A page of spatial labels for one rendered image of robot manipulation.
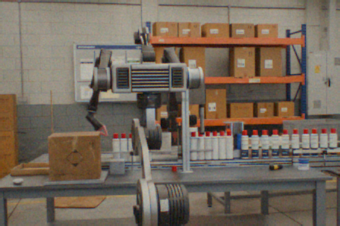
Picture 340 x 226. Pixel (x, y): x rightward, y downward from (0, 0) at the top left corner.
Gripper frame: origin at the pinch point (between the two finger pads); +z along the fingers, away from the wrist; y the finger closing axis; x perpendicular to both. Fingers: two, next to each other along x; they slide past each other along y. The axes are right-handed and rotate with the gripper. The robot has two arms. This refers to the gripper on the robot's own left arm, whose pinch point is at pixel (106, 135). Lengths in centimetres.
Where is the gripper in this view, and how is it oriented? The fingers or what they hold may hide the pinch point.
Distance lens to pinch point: 289.5
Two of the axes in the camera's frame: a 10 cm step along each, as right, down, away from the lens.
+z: 6.6, 7.5, 1.0
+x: -7.5, 6.6, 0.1
